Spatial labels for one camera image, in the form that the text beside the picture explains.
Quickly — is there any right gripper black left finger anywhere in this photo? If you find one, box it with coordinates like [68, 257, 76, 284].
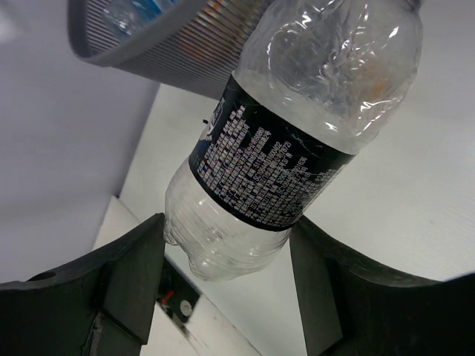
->
[1, 214, 165, 355]

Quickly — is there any clear bottle black label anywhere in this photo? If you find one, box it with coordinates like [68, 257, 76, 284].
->
[164, 1, 422, 282]

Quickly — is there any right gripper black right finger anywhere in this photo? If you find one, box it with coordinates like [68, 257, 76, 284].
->
[289, 217, 474, 355]

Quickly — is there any blue tinted water bottle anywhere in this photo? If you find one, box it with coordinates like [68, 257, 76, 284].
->
[103, 0, 178, 36]

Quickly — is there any grey mesh waste bin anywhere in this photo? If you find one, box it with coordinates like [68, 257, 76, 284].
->
[68, 1, 271, 99]

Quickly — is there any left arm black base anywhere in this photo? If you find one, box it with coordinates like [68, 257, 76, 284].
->
[157, 256, 201, 333]

